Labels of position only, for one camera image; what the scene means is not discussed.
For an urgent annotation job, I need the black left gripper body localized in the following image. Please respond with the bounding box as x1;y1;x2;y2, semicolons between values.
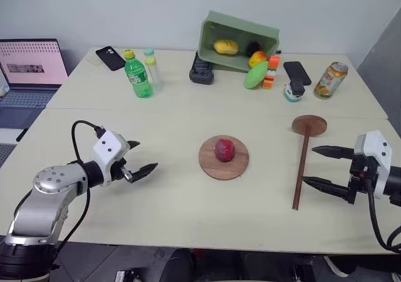
108;139;136;184

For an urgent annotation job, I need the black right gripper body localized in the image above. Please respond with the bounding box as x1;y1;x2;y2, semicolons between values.
345;154;382;206

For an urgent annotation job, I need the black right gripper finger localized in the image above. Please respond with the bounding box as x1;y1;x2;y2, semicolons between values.
301;175;352;201
311;145;357;161

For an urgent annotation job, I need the brown wooden stand rod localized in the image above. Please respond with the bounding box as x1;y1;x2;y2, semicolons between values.
291;115;328;211

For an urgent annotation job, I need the round wooden base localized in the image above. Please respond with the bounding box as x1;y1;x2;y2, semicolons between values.
198;135;250;180

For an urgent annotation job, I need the green plastic soda bottle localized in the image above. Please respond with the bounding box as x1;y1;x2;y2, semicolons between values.
123;49;154;99

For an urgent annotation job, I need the orange drink can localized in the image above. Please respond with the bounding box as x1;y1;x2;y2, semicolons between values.
314;61;350;100

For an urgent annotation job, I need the white teal small device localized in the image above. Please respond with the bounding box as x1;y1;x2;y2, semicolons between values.
283;80;306;103

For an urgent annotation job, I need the clear bottle with green cap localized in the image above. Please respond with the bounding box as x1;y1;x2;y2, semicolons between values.
143;47;164;93

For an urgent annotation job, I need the red apple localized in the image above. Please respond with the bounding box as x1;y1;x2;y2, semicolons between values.
213;138;236;163

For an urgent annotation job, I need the black smartphone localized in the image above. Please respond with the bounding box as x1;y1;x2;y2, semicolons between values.
283;61;313;86
95;45;127;72

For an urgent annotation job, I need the black smartphone left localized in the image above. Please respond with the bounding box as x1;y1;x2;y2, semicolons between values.
95;45;127;72

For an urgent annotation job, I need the clear phone case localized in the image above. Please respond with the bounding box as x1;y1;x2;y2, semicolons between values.
86;50;105;67

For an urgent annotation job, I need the black handheld game console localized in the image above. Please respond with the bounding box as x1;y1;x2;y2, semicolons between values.
189;51;216;85

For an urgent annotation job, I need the orange white green block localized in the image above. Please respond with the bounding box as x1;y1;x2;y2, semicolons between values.
262;55;281;90

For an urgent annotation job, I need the green toy fruit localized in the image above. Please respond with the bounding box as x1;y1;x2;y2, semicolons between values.
243;61;270;90

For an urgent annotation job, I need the yellow red toy mango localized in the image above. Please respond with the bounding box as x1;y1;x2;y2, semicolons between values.
248;50;268;69

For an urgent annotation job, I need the grey laptop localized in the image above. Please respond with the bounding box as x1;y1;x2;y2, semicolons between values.
0;38;70;142

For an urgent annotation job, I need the black fuzzy item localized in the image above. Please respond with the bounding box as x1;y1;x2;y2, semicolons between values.
246;40;264;58

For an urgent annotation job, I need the yellow toy fruit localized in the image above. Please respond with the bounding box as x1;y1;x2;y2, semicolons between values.
213;38;239;56

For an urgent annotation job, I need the green plastic bin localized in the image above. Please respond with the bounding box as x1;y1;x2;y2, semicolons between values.
197;10;281;74

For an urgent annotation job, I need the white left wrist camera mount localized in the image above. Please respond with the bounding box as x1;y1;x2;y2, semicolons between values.
91;130;130;187

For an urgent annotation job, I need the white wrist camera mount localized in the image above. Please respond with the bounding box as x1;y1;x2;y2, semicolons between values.
91;130;130;187
353;130;393;199

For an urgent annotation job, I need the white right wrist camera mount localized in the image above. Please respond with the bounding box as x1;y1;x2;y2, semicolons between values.
353;130;393;199

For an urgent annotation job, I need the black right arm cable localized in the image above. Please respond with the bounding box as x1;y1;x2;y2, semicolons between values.
366;180;401;254

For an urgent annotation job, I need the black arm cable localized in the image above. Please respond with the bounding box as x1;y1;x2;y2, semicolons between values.
366;180;401;254
56;120;106;255

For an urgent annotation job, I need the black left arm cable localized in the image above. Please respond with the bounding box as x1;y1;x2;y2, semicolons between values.
56;120;106;255

